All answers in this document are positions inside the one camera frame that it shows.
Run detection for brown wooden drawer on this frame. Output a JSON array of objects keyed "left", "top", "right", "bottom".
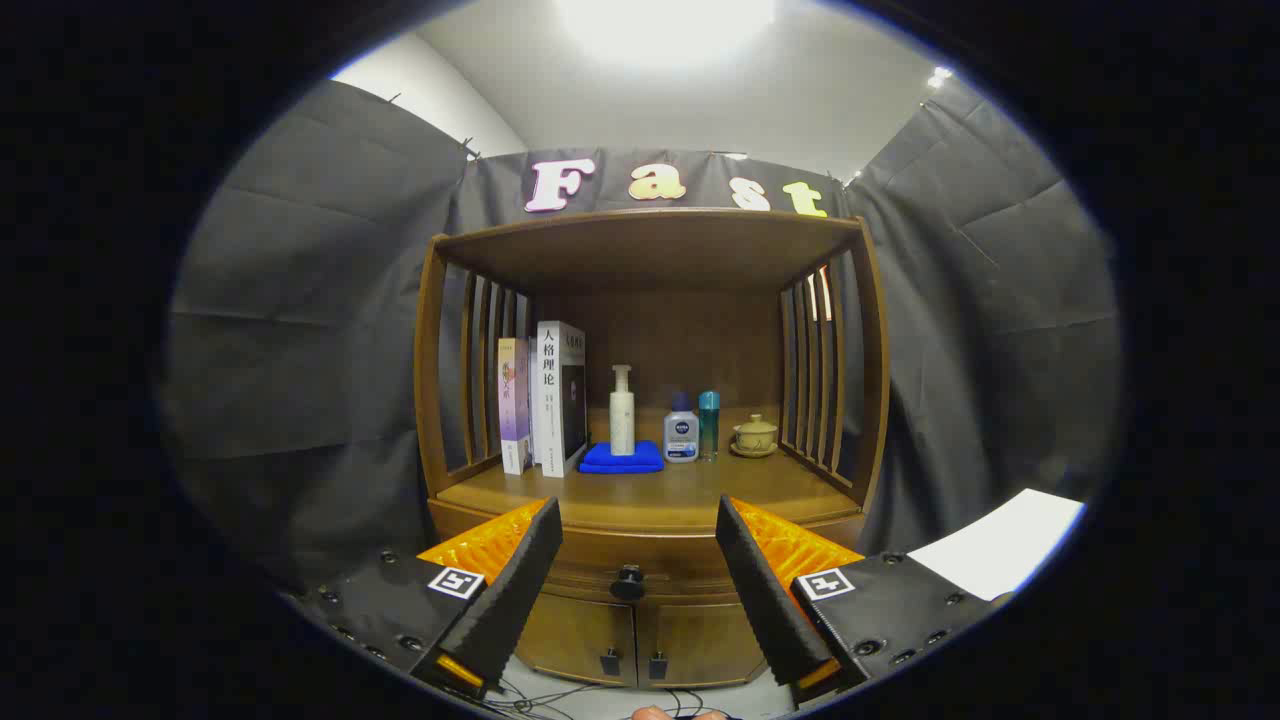
[{"left": 432, "top": 525, "right": 865, "bottom": 607}]

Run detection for white flat panel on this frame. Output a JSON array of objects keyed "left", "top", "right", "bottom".
[{"left": 907, "top": 488, "right": 1087, "bottom": 602}]

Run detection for beige lidded teacup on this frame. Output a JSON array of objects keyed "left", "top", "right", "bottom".
[{"left": 730, "top": 413, "right": 779, "bottom": 459}]

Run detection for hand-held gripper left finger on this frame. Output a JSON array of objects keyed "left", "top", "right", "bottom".
[{"left": 285, "top": 497, "right": 564, "bottom": 701}]

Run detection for white blue-capped lotion bottle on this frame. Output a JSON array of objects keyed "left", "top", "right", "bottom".
[{"left": 663, "top": 392, "right": 701, "bottom": 464}]

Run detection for wooden cabinet door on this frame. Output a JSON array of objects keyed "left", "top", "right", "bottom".
[
  {"left": 515, "top": 590, "right": 638, "bottom": 688},
  {"left": 636, "top": 598, "right": 769, "bottom": 689}
]

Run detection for brown wooden cabinet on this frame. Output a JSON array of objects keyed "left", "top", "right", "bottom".
[{"left": 413, "top": 207, "right": 891, "bottom": 691}]

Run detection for white pump bottle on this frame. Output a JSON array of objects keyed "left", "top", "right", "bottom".
[{"left": 609, "top": 365, "right": 637, "bottom": 458}]

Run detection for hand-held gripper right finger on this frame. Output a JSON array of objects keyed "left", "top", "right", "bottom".
[{"left": 714, "top": 495, "right": 1013, "bottom": 706}]

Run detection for blue folded cloth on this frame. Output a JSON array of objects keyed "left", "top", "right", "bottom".
[{"left": 578, "top": 440, "right": 666, "bottom": 475}]

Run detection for ceiling light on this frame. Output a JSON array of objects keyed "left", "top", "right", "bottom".
[{"left": 550, "top": 0, "right": 781, "bottom": 71}]

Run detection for thick white book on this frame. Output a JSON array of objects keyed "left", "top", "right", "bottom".
[{"left": 535, "top": 320, "right": 588, "bottom": 478}]

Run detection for wooden countertop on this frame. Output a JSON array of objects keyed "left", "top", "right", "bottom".
[{"left": 435, "top": 405, "right": 863, "bottom": 531}]

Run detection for purple book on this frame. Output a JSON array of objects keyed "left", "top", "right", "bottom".
[{"left": 497, "top": 337, "right": 534, "bottom": 476}]

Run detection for black floor cables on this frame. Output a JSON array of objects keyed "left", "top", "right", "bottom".
[{"left": 485, "top": 675, "right": 711, "bottom": 720}]

